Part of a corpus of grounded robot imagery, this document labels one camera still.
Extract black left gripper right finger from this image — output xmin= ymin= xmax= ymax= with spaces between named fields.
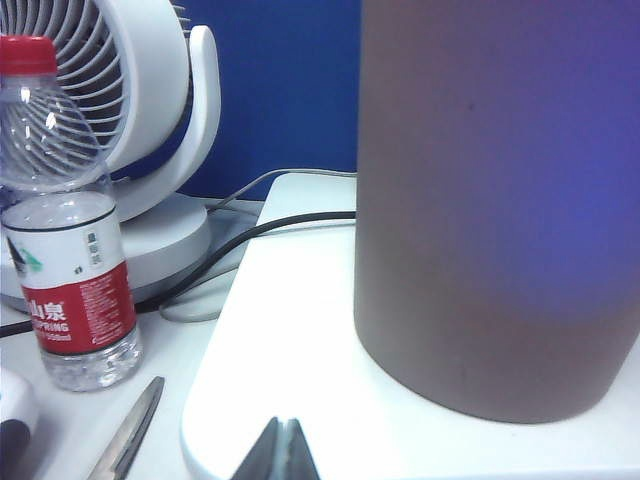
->
xmin=282 ymin=418 xmax=322 ymax=480

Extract white desk fan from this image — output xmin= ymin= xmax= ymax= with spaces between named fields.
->
xmin=0 ymin=0 xmax=222 ymax=315

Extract blue cubicle partition panel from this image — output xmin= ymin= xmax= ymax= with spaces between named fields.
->
xmin=172 ymin=0 xmax=366 ymax=201

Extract grey metal scissors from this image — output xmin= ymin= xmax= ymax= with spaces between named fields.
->
xmin=84 ymin=375 xmax=166 ymax=480

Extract white rounded plastic object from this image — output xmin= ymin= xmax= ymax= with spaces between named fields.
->
xmin=0 ymin=370 xmax=41 ymax=480

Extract black power cable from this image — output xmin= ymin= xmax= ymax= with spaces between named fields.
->
xmin=0 ymin=211 xmax=359 ymax=337

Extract thin grey cable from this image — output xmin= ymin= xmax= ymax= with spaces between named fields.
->
xmin=207 ymin=168 xmax=359 ymax=212

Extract clear water bottle red label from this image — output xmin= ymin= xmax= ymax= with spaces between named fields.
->
xmin=0 ymin=34 xmax=145 ymax=394

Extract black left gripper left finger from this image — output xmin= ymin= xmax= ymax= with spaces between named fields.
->
xmin=230 ymin=416 xmax=284 ymax=480

